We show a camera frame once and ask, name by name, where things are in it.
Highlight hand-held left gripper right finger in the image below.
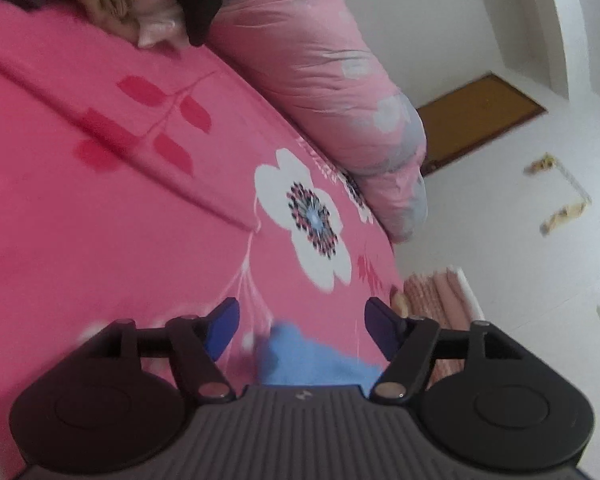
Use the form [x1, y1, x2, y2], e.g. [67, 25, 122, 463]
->
[363, 296, 527, 404]

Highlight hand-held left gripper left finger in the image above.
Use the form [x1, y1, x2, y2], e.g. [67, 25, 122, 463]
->
[82, 296, 242, 402]

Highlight blue t-shirt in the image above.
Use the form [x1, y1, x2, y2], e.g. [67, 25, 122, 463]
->
[255, 322, 384, 389]

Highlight beige folded cloth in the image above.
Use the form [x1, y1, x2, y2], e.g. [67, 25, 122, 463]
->
[390, 287, 412, 317]

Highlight pink floral blanket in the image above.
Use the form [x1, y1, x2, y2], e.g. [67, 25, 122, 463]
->
[0, 0, 407, 461]

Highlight wooden door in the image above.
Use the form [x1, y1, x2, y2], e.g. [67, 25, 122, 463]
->
[415, 72, 549, 179]

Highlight pink grey floral duvet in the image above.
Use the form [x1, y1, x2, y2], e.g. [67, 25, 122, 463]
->
[207, 0, 429, 244]

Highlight light pink garment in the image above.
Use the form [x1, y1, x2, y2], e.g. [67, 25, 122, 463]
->
[137, 0, 189, 52]

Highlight wall hook rack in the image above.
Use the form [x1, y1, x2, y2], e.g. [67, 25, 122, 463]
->
[524, 152, 594, 237]

